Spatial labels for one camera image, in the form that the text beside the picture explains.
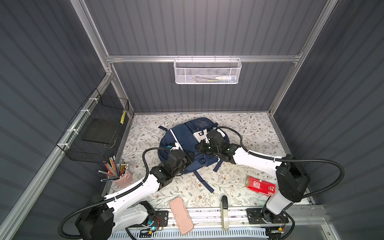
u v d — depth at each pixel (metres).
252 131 1.09
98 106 0.81
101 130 0.74
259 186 0.83
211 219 0.75
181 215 0.73
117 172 0.81
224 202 0.74
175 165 0.60
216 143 0.66
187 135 0.92
